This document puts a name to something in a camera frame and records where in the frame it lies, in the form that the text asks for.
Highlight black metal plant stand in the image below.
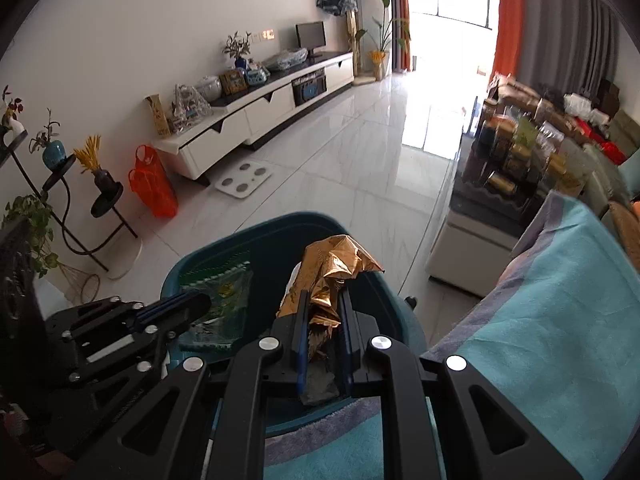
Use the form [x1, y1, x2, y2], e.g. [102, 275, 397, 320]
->
[0, 130, 144, 281]

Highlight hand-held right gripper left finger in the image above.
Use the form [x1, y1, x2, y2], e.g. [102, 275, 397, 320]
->
[70, 290, 313, 480]

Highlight small teal cushion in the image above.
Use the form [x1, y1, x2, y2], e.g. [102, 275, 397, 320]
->
[620, 164, 640, 202]

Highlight green snack packet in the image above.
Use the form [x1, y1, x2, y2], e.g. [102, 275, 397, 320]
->
[178, 259, 253, 352]

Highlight gold foil wrapper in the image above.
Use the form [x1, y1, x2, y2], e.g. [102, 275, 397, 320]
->
[276, 234, 386, 406]

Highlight white black tv cabinet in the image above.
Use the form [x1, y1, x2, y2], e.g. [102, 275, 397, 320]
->
[151, 51, 355, 181]

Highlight red cloth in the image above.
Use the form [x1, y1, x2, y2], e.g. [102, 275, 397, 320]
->
[575, 117, 627, 162]

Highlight tall leafy potted plant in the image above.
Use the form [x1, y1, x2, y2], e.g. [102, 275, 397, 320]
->
[356, 0, 412, 82]

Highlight black stereo device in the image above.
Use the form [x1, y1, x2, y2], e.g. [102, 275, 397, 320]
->
[291, 72, 329, 107]

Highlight orange plastic bag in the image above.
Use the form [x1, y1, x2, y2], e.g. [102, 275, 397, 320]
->
[129, 145, 179, 220]

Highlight clear gift bag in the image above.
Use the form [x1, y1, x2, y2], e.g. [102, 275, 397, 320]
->
[170, 84, 212, 134]

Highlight green ivy plant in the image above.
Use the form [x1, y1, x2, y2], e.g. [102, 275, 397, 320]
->
[2, 195, 59, 279]

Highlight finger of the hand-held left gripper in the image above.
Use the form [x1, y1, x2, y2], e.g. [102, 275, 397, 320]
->
[47, 291, 212, 347]
[66, 331, 172, 392]

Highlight green sofa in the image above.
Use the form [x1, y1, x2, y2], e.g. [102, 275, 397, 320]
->
[582, 110, 640, 261]

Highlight brown boxes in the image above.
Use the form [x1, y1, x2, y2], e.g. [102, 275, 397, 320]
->
[597, 79, 621, 112]

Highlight black top coffee table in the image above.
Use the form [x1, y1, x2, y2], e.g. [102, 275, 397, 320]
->
[429, 100, 586, 298]

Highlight white bathroom scale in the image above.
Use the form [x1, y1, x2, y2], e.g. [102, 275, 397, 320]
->
[215, 162, 274, 200]

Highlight white standing air conditioner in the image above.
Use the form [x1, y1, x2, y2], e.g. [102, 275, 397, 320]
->
[342, 0, 390, 54]

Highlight striped grey red curtain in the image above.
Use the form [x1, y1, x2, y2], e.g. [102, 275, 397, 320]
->
[387, 0, 414, 74]

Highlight brown picture frame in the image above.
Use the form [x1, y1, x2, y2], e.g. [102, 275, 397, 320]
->
[219, 69, 248, 96]

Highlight white round jar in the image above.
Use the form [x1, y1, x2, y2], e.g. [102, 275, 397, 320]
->
[196, 76, 224, 103]

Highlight white pot with red plant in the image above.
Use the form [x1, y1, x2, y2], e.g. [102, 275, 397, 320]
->
[0, 85, 29, 134]

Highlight plant in blue vase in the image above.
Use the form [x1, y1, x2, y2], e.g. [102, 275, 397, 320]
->
[222, 31, 252, 70]

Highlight black monitor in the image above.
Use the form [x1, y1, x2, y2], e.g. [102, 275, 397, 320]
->
[295, 21, 327, 59]

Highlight gold wire ring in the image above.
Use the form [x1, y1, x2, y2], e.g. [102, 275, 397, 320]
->
[60, 265, 101, 306]

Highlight orange and grey curtain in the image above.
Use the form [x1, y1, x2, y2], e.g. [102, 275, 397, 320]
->
[492, 0, 632, 107]

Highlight clear plastic bag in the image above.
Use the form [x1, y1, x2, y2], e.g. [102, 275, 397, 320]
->
[262, 48, 308, 72]

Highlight white clothes pile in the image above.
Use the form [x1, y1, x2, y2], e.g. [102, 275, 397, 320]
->
[564, 94, 594, 117]

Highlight plant in teal pot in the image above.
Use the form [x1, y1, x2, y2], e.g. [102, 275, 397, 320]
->
[29, 108, 66, 169]

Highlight teal plastic bin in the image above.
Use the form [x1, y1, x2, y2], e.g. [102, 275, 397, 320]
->
[161, 211, 430, 436]

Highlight tall yellow patterned box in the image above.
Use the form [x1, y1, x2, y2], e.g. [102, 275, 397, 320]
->
[145, 94, 172, 139]

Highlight black vase with yellow stalks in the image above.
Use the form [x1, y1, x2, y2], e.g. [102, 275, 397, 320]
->
[74, 135, 117, 194]

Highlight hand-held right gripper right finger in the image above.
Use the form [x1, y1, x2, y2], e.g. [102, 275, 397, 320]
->
[336, 282, 583, 480]

